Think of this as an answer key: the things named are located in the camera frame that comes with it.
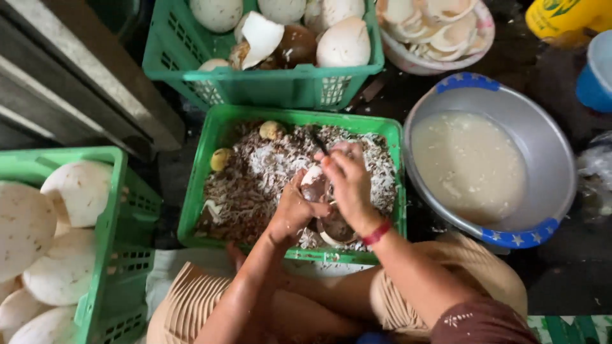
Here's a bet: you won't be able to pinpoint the person's left hand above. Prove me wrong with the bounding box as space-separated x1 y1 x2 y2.
268 169 332 247

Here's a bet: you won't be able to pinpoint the person's right hand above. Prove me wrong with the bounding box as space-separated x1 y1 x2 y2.
313 140 384 236

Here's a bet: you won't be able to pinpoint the half-peeled coconut piece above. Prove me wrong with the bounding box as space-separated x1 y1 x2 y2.
300 164 332 203

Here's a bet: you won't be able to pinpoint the dark peeling knife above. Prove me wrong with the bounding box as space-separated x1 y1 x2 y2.
311 128 332 157

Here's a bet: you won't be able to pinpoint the brown-skinned coconut half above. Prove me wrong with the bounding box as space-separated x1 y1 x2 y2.
317 209 359 248

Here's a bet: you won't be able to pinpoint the heap of coconut shavings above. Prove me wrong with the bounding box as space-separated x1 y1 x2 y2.
195 120 398 252

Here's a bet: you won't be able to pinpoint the red wrist band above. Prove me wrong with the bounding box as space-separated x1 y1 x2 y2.
361 219 393 247

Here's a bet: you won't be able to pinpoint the yellowish coconut sprout ball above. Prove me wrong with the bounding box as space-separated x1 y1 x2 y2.
259 120 286 141
210 147 233 173

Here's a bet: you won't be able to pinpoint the green crate with shavings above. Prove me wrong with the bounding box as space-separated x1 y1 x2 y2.
177 104 407 266

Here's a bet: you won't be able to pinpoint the cloudy coconut water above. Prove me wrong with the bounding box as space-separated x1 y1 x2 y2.
411 111 528 226

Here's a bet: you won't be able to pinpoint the beige pleated shorts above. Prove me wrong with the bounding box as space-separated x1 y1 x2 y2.
146 233 529 344

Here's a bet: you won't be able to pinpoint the pink bowl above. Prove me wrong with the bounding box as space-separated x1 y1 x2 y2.
376 0 496 76

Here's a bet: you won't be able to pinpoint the white peeled coconut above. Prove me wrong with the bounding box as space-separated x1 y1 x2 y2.
316 16 372 68
189 0 244 34
306 0 366 34
198 58 231 72
257 0 307 26

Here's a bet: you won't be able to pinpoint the brown unpeeled coconut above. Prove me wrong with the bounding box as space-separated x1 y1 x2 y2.
273 24 318 70

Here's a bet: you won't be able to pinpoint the broken white coconut piece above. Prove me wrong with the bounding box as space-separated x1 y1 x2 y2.
229 11 286 71

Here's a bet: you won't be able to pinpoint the heap of white coconut slices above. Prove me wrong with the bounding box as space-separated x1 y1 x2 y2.
378 0 489 63

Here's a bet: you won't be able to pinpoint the green crate with peeled pile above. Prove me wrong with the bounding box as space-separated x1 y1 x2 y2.
0 146 163 344

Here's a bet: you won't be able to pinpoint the maroon sleeve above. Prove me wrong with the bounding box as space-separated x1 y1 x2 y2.
429 297 542 344

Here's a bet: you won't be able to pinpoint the green crate with unpeeled coconuts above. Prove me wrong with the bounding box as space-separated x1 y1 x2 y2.
142 0 385 112

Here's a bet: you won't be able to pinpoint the pile of peeled white coconuts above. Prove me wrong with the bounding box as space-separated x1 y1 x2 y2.
0 160 114 344

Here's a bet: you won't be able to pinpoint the clear plastic bag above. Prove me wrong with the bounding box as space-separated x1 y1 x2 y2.
576 131 612 218

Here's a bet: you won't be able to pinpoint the green patterned mat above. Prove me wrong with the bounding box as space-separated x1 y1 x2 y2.
526 314 612 344

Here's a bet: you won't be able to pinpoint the blue plastic bucket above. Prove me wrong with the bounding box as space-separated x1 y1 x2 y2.
575 30 612 114

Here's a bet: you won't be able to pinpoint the yellow plastic container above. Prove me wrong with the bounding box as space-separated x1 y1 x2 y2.
524 0 612 49

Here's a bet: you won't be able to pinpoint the metal basin with blue handles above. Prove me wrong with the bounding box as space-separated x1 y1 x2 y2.
403 72 578 250

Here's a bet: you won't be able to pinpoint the grey metal frame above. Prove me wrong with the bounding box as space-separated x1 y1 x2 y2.
0 0 186 161

